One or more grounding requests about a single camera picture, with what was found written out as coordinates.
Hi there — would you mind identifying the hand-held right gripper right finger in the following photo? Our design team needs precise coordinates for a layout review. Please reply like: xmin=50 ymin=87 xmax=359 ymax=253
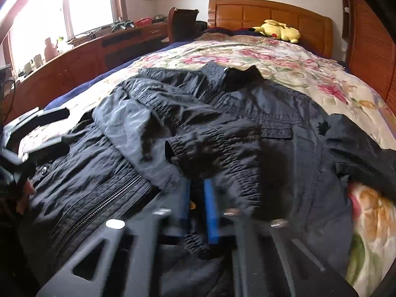
xmin=202 ymin=179 xmax=361 ymax=297

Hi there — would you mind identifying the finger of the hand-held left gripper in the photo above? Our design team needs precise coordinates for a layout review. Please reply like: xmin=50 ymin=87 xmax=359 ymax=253
xmin=6 ymin=108 xmax=70 ymax=137
xmin=19 ymin=141 xmax=70 ymax=164

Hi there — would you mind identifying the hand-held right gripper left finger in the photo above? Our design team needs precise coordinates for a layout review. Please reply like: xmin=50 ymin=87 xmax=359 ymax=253
xmin=35 ymin=178 xmax=194 ymax=297

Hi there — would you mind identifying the dark navy jacket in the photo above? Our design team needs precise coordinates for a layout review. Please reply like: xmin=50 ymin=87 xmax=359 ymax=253
xmin=19 ymin=62 xmax=396 ymax=297

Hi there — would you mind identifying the person's left hand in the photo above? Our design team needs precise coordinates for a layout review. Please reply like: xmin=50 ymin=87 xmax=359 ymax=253
xmin=17 ymin=178 xmax=37 ymax=215

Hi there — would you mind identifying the long wooden cabinet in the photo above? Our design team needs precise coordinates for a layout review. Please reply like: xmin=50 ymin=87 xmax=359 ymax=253
xmin=0 ymin=22 xmax=169 ymax=121

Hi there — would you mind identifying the dark blue bedsheet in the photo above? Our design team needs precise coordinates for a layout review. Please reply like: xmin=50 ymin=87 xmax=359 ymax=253
xmin=43 ymin=39 xmax=198 ymax=112

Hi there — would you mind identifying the pink bottle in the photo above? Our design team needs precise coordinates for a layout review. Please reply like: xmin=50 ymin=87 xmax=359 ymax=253
xmin=44 ymin=37 xmax=58 ymax=62

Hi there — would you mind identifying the clear bottle with green cap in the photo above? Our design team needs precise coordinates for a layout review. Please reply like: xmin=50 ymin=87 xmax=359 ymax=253
xmin=56 ymin=36 xmax=72 ymax=54

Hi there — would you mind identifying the dark green object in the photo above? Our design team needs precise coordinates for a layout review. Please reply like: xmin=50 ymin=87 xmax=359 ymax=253
xmin=111 ymin=20 xmax=137 ymax=32

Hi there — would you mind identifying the floral blanket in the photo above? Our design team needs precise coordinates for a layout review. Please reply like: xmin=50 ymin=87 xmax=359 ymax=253
xmin=19 ymin=32 xmax=396 ymax=297

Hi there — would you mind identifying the dark wooden chair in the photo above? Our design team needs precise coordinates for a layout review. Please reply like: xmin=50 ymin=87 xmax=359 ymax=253
xmin=167 ymin=7 xmax=208 ymax=42

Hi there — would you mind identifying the dark pillow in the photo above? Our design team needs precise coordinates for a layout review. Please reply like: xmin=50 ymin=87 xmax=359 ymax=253
xmin=202 ymin=27 xmax=257 ymax=36

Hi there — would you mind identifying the yellow plush toy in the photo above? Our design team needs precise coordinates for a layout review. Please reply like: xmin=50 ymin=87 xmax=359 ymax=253
xmin=250 ymin=19 xmax=301 ymax=44

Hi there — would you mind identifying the wooden headboard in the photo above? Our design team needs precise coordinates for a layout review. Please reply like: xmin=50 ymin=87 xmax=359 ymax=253
xmin=207 ymin=0 xmax=335 ymax=59

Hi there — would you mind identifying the wooden louvered wardrobe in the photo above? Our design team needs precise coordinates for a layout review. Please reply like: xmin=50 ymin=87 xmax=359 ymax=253
xmin=342 ymin=0 xmax=396 ymax=106

